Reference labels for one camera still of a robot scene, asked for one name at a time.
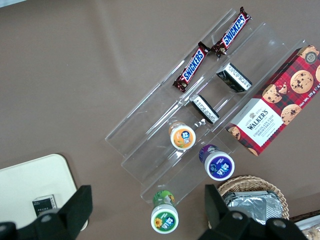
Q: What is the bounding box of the green yogurt cup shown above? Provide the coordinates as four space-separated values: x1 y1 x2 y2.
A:
150 189 180 234

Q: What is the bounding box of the purple yogurt cup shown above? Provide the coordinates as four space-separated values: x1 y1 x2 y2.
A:
198 144 235 182

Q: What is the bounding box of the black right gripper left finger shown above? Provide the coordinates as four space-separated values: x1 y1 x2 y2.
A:
0 184 94 240

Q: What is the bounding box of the small black Peace box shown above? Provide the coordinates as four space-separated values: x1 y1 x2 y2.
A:
31 194 59 218

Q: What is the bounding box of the aluminium foil tray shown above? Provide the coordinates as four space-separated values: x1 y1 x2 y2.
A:
221 190 280 226

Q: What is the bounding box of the small black white box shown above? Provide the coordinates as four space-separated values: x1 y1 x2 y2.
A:
189 94 221 125
215 62 253 94

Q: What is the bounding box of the clear acrylic stepped shelf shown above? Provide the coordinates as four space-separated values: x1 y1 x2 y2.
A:
104 82 241 209
159 8 312 133

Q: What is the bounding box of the light wicker basket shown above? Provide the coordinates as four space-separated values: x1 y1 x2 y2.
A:
216 175 291 222

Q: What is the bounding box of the orange yogurt cup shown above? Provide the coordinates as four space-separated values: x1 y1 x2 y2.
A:
168 121 197 151

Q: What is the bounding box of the white plastic bin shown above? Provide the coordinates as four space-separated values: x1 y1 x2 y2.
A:
288 213 320 240

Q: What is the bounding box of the Snickers bar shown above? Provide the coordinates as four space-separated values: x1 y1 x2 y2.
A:
172 41 210 93
210 6 252 58

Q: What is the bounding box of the red Walkers shortbread box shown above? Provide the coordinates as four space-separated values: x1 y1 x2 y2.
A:
224 44 320 157

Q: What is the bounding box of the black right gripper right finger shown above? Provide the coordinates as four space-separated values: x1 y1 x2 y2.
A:
199 184 310 240

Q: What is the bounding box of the beige plastic tray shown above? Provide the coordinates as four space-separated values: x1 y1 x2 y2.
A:
0 153 78 227

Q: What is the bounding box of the clear bag of cookies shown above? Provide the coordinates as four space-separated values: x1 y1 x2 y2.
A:
301 223 320 240

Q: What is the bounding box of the brown table cloth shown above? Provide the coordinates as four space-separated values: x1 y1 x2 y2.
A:
0 0 320 240

